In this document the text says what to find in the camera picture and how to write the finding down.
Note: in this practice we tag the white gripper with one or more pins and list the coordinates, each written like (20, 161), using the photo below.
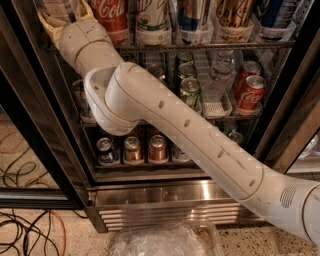
(76, 37)

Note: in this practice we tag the brown tea plastic bottle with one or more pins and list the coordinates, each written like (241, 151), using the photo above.
(60, 12)

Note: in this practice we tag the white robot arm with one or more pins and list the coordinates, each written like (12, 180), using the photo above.
(121, 94)

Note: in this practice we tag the red Coca-Cola can top shelf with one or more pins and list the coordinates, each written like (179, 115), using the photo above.
(112, 15)

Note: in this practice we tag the blue silver can middle shelf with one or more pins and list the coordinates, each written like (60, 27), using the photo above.
(80, 97)

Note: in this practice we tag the green can middle shelf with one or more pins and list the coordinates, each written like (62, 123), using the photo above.
(189, 91)

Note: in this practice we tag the green can shelf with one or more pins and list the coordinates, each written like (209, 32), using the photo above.
(189, 91)
(236, 137)

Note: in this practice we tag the blue Pepsi can bottom shelf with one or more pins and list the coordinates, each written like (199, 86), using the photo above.
(107, 152)

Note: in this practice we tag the gold can bottom shelf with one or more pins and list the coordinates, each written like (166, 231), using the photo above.
(132, 149)

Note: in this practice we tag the open glass fridge door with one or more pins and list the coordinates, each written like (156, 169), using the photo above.
(42, 166)

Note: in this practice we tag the red can bottom shelf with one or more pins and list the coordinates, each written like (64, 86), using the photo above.
(157, 150)

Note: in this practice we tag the clear water bottle middle shelf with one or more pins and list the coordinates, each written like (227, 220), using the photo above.
(221, 68)

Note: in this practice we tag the green can bottom shelf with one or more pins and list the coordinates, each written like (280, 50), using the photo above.
(236, 137)

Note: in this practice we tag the white green tall can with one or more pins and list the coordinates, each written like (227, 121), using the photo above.
(151, 15)

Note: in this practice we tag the blue silver tall can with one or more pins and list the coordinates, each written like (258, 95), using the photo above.
(192, 18)

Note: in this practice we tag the gold black tall can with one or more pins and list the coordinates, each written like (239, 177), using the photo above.
(233, 17)

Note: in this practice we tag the red Coca-Cola can rear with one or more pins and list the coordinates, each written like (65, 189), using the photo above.
(247, 68)

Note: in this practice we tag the red Coca-Cola can front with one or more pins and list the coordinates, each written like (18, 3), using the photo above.
(251, 92)

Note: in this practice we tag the clear plastic bin with bag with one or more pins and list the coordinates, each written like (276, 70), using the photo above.
(187, 238)

